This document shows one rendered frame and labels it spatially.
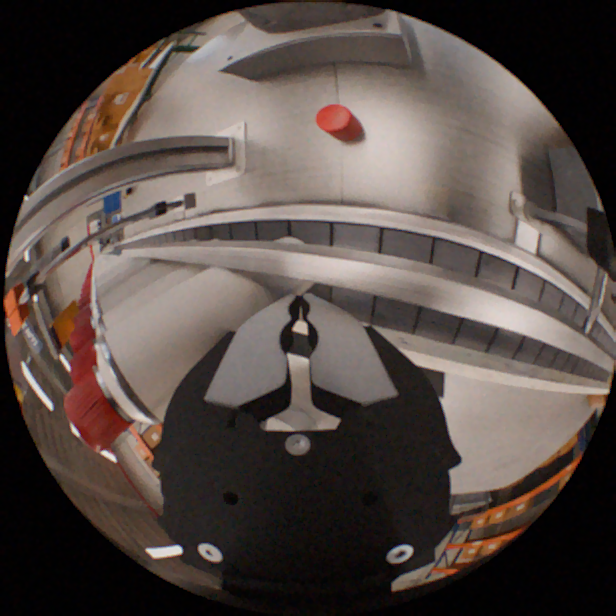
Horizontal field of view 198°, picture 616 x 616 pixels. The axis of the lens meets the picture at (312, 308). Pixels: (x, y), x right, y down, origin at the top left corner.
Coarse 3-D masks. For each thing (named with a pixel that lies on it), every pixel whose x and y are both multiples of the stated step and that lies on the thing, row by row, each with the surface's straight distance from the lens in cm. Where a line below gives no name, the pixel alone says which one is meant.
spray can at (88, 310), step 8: (192, 240) 29; (200, 240) 28; (144, 264) 25; (152, 264) 25; (128, 272) 25; (136, 272) 24; (112, 280) 25; (120, 280) 24; (104, 288) 24; (96, 296) 24; (88, 304) 26; (80, 312) 25; (88, 312) 25; (80, 320) 25
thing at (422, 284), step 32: (160, 256) 20; (192, 256) 14; (224, 256) 11; (256, 256) 9; (288, 256) 8; (320, 256) 8; (352, 256) 7; (384, 256) 8; (352, 288) 7; (384, 288) 7; (416, 288) 7; (448, 288) 7; (480, 288) 7; (480, 320) 8; (512, 320) 8; (544, 320) 10; (576, 352) 14; (608, 352) 23
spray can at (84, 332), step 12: (216, 240) 24; (156, 264) 21; (168, 264) 20; (180, 264) 20; (132, 276) 20; (144, 276) 20; (156, 276) 19; (120, 288) 19; (132, 288) 19; (96, 300) 20; (108, 300) 19; (120, 300) 19; (96, 312) 19; (84, 324) 20; (96, 324) 19; (72, 336) 20; (84, 336) 20
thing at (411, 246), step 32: (224, 224) 24; (256, 224) 20; (288, 224) 18; (320, 224) 16; (352, 224) 16; (416, 256) 15; (448, 256) 15; (480, 256) 16; (320, 288) 18; (512, 288) 18; (544, 288) 20; (384, 320) 18; (416, 320) 18; (448, 320) 17; (576, 320) 27; (512, 352) 22; (544, 352) 25
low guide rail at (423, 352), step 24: (384, 336) 15; (408, 336) 16; (432, 360) 15; (456, 360) 15; (480, 360) 17; (504, 360) 19; (528, 384) 21; (552, 384) 24; (576, 384) 30; (600, 384) 48
